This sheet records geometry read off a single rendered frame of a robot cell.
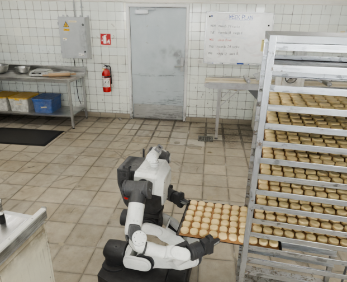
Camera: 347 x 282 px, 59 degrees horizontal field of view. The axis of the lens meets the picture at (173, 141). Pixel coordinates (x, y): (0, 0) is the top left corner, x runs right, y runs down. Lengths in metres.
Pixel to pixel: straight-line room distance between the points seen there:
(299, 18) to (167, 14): 2.19
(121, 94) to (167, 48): 1.23
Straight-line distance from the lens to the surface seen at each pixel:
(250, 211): 1.69
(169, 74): 5.80
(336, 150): 1.60
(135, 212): 1.69
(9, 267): 1.72
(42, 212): 1.83
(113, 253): 2.36
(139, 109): 6.06
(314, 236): 1.90
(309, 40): 1.43
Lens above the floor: 1.88
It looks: 22 degrees down
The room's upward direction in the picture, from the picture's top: 1 degrees clockwise
